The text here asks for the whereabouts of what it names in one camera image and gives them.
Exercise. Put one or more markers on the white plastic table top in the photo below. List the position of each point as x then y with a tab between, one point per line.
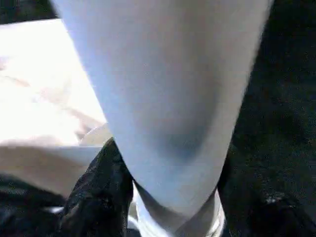
49	86

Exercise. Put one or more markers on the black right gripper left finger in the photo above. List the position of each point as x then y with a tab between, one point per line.
98	197

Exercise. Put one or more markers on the white plastic table leg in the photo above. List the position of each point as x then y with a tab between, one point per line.
160	86

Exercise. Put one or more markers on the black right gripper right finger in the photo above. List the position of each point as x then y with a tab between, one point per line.
259	209

